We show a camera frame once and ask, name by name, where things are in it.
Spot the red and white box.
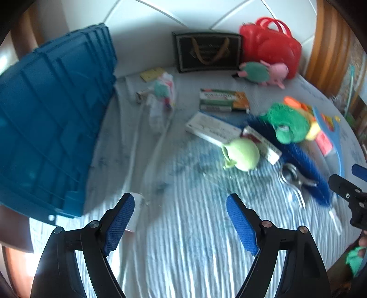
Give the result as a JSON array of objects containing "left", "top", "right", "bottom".
[{"left": 241, "top": 125, "right": 283, "bottom": 165}]

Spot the yellow paper packet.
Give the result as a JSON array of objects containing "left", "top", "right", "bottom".
[{"left": 140, "top": 68, "right": 166, "bottom": 82}]

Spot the black gift bag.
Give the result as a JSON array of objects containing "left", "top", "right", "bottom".
[{"left": 172, "top": 31, "right": 244, "bottom": 73}]

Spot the pink pig plush toy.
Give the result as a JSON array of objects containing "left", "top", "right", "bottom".
[{"left": 232, "top": 61, "right": 289, "bottom": 89}]

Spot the orange plastic toy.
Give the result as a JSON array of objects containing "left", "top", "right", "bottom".
[{"left": 283, "top": 96, "right": 315, "bottom": 116}]

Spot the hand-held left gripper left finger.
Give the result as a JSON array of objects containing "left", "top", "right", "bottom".
[{"left": 30, "top": 193, "right": 135, "bottom": 298}]

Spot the green and orange box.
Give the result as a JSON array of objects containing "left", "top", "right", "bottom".
[{"left": 199, "top": 88, "right": 250, "bottom": 113}]

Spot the white medicine box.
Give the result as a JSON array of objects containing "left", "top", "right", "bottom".
[{"left": 185, "top": 112, "right": 243, "bottom": 144}]

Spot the blue striped bedspread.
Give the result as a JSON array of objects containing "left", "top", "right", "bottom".
[{"left": 29, "top": 66, "right": 362, "bottom": 298}]

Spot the clear bag of toiletries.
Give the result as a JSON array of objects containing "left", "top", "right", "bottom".
[{"left": 147, "top": 73, "right": 176, "bottom": 135}]

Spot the wooden bed frame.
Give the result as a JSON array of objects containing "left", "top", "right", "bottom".
[{"left": 304, "top": 0, "right": 352, "bottom": 96}]

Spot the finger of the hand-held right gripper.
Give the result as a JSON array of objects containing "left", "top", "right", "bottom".
[
  {"left": 328, "top": 174, "right": 364, "bottom": 201},
  {"left": 351, "top": 164, "right": 367, "bottom": 179}
]

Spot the green cloth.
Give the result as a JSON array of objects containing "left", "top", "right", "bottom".
[{"left": 345, "top": 246, "right": 367, "bottom": 277}]

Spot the metal clip tool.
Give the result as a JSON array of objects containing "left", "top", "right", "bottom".
[{"left": 279, "top": 163, "right": 319, "bottom": 208}]

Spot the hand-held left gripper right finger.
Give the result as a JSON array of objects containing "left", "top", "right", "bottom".
[{"left": 226, "top": 193, "right": 329, "bottom": 298}]

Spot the pink note pad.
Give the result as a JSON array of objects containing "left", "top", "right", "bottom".
[{"left": 315, "top": 132, "right": 333, "bottom": 157}]

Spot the white padded headboard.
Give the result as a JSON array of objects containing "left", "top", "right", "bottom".
[{"left": 37, "top": 0, "right": 319, "bottom": 78}]

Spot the green frog plush toy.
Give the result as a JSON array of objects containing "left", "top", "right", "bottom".
[{"left": 258, "top": 102, "right": 322, "bottom": 144}]

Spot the blue plastic crate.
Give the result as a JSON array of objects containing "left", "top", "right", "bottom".
[{"left": 0, "top": 24, "right": 119, "bottom": 220}]

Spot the blue bristle brush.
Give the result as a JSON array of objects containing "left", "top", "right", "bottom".
[{"left": 247, "top": 115, "right": 331, "bottom": 207}]

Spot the blue plastic board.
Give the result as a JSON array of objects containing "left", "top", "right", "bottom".
[{"left": 312, "top": 107, "right": 345, "bottom": 176}]

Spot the red plastic handbag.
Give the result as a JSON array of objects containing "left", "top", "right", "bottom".
[{"left": 239, "top": 17, "right": 303, "bottom": 80}]

